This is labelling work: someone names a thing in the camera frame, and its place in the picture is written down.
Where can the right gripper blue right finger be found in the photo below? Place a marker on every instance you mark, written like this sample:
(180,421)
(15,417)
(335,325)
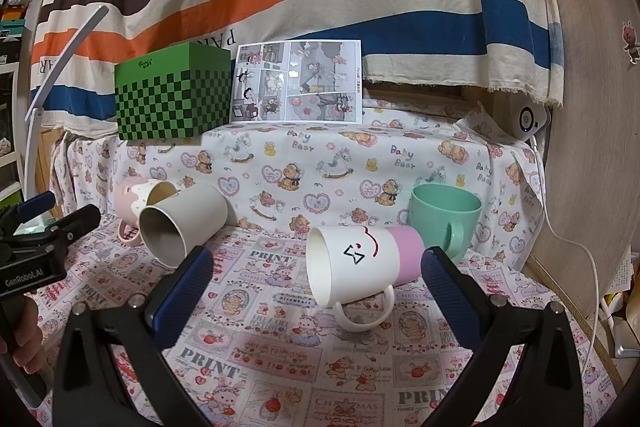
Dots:
(455,296)

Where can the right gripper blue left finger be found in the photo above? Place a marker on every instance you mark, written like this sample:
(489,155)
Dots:
(176,296)

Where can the baby bear print cloth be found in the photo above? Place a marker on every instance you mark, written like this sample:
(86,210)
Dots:
(293,176)

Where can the pink drip pattern mug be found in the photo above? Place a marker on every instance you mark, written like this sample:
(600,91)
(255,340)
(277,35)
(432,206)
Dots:
(131,196)

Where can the white round device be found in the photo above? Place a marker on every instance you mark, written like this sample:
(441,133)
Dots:
(527,119)

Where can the green checkered box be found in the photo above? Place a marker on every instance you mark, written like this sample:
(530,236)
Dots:
(174,93)

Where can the wooden board panel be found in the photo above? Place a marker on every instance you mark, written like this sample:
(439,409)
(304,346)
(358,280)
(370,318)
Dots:
(592,166)

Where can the person's left hand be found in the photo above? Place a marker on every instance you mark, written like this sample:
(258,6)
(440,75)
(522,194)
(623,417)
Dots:
(29,354)

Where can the comic sticker sheet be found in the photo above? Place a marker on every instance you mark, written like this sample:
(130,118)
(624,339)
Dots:
(298,80)

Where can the pink print pattern tablecloth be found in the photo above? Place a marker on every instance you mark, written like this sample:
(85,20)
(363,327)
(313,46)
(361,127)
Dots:
(257,351)

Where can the white mug with pink base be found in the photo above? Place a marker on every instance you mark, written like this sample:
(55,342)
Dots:
(348,264)

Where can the mint green plastic cup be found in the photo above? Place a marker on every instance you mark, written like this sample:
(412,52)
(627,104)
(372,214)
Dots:
(444,216)

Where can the plain white mug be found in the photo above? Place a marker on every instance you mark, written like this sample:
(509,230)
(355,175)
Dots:
(171,228)

